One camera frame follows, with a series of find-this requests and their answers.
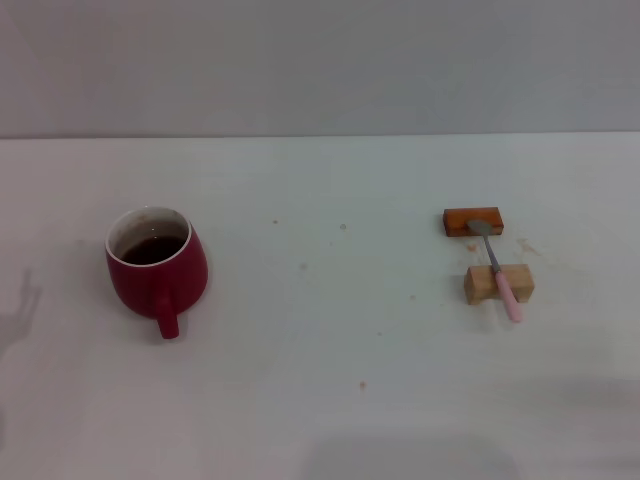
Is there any red ceramic coffee cup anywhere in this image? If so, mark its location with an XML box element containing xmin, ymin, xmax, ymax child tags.
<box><xmin>104</xmin><ymin>205</ymin><xmax>210</xmax><ymax>341</ymax></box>

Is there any light wooden bridge block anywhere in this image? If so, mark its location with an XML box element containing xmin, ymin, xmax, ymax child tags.
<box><xmin>463</xmin><ymin>263</ymin><xmax>536</xmax><ymax>306</ymax></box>

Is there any dark orange wooden block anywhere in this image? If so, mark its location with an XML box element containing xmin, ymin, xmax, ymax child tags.
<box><xmin>442</xmin><ymin>206</ymin><xmax>505</xmax><ymax>239</ymax></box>

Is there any pink handled metal spoon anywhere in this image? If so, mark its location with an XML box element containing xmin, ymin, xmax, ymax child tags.
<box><xmin>466</xmin><ymin>219</ymin><xmax>525</xmax><ymax>324</ymax></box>

